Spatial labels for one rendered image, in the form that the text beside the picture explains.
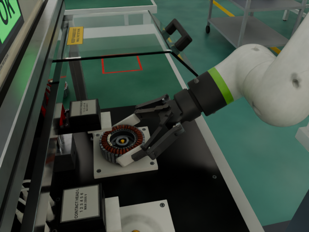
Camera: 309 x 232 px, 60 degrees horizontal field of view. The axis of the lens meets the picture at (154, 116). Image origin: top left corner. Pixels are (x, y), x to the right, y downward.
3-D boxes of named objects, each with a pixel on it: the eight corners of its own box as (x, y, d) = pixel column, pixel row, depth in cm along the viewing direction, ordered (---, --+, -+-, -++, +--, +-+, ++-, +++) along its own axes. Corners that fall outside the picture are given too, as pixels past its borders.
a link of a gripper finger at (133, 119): (134, 114, 69) (134, 113, 70) (111, 127, 70) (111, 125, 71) (140, 121, 71) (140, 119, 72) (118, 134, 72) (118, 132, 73)
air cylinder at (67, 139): (76, 147, 70) (72, 131, 67) (75, 169, 64) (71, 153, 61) (56, 150, 69) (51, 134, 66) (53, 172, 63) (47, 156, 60)
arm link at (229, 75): (266, 64, 67) (254, 27, 61) (296, 88, 57) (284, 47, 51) (217, 93, 70) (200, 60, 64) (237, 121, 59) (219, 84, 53)
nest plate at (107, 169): (147, 129, 76) (147, 125, 75) (157, 169, 64) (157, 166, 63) (93, 136, 73) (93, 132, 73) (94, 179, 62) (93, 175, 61)
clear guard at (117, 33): (169, 32, 71) (170, 8, 67) (198, 77, 52) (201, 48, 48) (40, 41, 66) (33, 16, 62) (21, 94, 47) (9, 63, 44)
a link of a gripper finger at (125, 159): (147, 151, 62) (148, 153, 62) (123, 165, 64) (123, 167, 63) (140, 143, 61) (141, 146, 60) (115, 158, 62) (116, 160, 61)
